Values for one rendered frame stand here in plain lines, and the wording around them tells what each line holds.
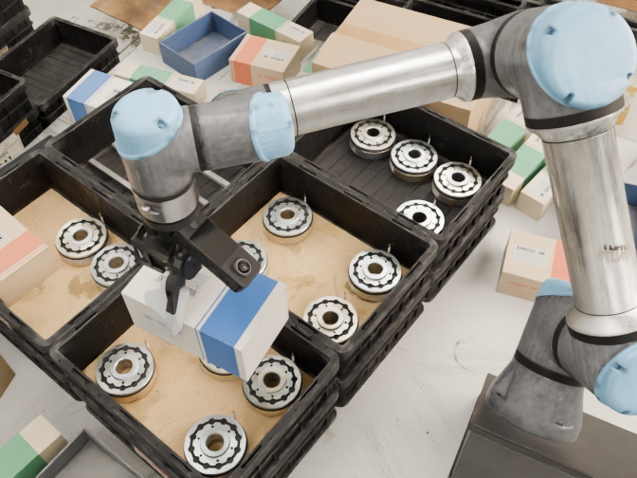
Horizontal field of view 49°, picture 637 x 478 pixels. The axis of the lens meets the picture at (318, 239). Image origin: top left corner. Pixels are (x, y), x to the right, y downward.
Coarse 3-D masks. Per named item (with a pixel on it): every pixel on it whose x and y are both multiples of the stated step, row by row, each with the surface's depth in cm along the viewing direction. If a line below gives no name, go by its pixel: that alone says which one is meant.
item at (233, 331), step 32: (128, 288) 98; (192, 288) 98; (224, 288) 98; (256, 288) 98; (160, 320) 98; (192, 320) 95; (224, 320) 95; (256, 320) 95; (192, 352) 101; (224, 352) 95; (256, 352) 97
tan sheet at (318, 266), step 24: (264, 240) 142; (312, 240) 142; (336, 240) 142; (288, 264) 138; (312, 264) 138; (336, 264) 138; (288, 288) 134; (312, 288) 134; (336, 288) 134; (360, 312) 131
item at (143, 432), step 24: (120, 288) 123; (96, 312) 120; (72, 336) 117; (312, 336) 117; (336, 360) 114; (96, 384) 111; (312, 384) 111; (120, 408) 109; (144, 432) 106; (168, 456) 104; (264, 456) 106
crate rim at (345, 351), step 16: (272, 160) 142; (288, 160) 142; (256, 176) 139; (320, 176) 139; (240, 192) 137; (368, 208) 134; (400, 224) 132; (432, 240) 129; (432, 256) 127; (416, 272) 124; (400, 288) 122; (384, 304) 120; (368, 320) 118; (320, 336) 117; (352, 336) 116; (336, 352) 115; (352, 352) 116
